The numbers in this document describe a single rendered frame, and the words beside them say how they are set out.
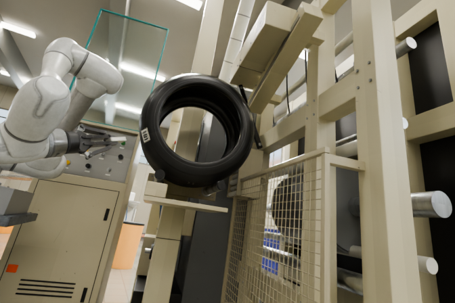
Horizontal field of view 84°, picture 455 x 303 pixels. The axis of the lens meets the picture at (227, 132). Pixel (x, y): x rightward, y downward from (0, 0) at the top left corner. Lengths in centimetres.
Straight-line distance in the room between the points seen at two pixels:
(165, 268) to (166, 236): 15
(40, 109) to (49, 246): 128
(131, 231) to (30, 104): 330
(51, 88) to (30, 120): 9
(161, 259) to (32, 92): 106
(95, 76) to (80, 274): 116
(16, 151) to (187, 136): 96
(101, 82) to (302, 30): 96
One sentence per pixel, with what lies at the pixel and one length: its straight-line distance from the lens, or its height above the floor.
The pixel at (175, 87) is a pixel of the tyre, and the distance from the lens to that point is 127.
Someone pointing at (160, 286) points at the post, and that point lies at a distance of 155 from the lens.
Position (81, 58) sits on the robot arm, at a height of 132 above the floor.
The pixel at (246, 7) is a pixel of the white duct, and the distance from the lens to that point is 236.
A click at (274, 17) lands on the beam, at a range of 135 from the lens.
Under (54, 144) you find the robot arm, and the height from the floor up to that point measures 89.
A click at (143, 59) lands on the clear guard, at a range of 220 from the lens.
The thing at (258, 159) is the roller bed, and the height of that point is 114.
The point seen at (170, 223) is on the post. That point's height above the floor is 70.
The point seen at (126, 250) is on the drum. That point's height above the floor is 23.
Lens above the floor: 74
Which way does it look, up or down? 20 degrees up
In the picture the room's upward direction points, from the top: 8 degrees clockwise
